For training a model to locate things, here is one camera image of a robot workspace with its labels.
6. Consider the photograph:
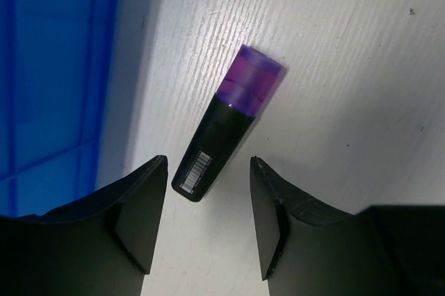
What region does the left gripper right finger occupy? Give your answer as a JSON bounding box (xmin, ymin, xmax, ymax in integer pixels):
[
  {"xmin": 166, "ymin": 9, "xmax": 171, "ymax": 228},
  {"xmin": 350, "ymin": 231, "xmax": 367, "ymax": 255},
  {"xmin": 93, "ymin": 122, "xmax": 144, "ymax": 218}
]
[{"xmin": 250, "ymin": 157, "xmax": 444, "ymax": 295}]

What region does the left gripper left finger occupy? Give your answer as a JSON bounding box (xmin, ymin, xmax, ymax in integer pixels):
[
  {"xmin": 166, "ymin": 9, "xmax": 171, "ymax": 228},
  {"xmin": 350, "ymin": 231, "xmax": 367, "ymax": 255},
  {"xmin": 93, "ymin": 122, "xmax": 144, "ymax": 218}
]
[{"xmin": 1, "ymin": 155, "xmax": 168, "ymax": 295}]

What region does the purple cap black highlighter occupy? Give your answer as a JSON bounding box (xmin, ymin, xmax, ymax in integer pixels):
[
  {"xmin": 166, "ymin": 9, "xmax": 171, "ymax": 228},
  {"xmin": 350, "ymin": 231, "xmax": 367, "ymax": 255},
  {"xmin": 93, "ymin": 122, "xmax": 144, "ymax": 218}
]
[{"xmin": 172, "ymin": 44, "xmax": 284, "ymax": 202}]

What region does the blue divided plastic tray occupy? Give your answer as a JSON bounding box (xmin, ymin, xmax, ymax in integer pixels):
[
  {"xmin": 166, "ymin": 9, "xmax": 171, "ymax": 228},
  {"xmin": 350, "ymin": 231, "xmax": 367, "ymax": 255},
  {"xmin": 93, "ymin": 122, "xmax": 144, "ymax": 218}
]
[{"xmin": 1, "ymin": 0, "xmax": 118, "ymax": 217}]

